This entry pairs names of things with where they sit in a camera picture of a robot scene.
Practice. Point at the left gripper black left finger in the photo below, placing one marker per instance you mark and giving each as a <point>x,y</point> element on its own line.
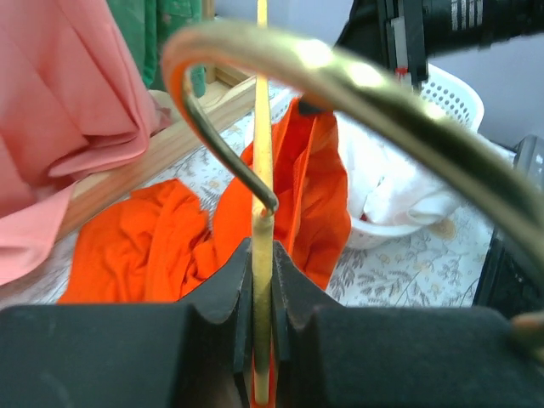
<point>191,353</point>

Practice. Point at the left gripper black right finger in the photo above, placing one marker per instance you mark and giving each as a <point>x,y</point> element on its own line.
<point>329,355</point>

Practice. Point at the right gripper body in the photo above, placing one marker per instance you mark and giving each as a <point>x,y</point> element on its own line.
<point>400,36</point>

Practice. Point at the yellow plastic hanger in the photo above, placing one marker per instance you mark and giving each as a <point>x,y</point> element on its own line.
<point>334,79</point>

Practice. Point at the orange t-shirt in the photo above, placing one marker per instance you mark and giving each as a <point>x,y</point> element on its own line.
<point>160,244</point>

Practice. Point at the white plastic laundry basket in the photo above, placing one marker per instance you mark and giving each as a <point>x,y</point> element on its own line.
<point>460,102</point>

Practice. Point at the white cloth in basket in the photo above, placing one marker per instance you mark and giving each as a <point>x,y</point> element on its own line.
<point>386,186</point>

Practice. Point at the wooden rack with tray base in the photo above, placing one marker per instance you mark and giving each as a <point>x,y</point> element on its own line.
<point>230,94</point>

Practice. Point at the black base bar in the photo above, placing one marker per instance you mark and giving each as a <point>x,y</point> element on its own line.
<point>504,284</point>

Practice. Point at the green white hanging cloth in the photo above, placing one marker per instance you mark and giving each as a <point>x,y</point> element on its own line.
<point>146,26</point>

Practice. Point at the salmon pink pleated garment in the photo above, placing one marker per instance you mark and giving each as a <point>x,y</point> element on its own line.
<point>72,103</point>

